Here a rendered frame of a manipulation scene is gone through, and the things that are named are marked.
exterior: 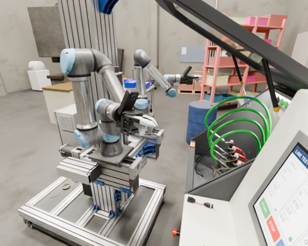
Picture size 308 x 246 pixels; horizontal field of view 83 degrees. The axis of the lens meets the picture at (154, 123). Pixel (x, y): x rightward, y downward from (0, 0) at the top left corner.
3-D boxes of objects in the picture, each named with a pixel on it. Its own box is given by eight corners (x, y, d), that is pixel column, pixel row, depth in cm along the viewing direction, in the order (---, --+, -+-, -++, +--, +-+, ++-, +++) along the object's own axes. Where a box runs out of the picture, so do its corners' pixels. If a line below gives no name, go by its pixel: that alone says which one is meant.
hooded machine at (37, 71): (45, 88, 837) (38, 60, 788) (54, 89, 818) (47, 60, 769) (32, 91, 781) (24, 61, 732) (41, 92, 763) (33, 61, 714)
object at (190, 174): (188, 155, 158) (190, 140, 152) (193, 156, 157) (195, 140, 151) (183, 212, 102) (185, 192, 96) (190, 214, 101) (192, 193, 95)
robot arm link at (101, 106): (110, 112, 85) (108, 96, 82) (122, 119, 77) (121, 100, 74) (95, 116, 80) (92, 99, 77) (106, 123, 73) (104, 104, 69)
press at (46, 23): (99, 99, 641) (88, 6, 528) (74, 110, 530) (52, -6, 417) (69, 96, 687) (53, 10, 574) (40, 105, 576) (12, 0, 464)
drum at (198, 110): (215, 139, 352) (221, 102, 322) (208, 151, 311) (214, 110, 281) (191, 133, 377) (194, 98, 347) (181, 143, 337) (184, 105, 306)
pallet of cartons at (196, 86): (211, 90, 789) (213, 71, 756) (209, 96, 692) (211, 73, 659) (179, 88, 838) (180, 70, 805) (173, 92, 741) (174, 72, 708)
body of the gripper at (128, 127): (145, 133, 66) (126, 124, 74) (147, 112, 64) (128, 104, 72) (128, 137, 61) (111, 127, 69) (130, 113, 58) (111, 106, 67)
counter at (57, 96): (50, 123, 433) (41, 87, 399) (109, 98, 654) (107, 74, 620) (76, 128, 406) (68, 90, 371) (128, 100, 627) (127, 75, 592)
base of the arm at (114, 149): (95, 154, 114) (93, 141, 111) (109, 144, 127) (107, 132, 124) (115, 159, 109) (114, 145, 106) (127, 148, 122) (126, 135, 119)
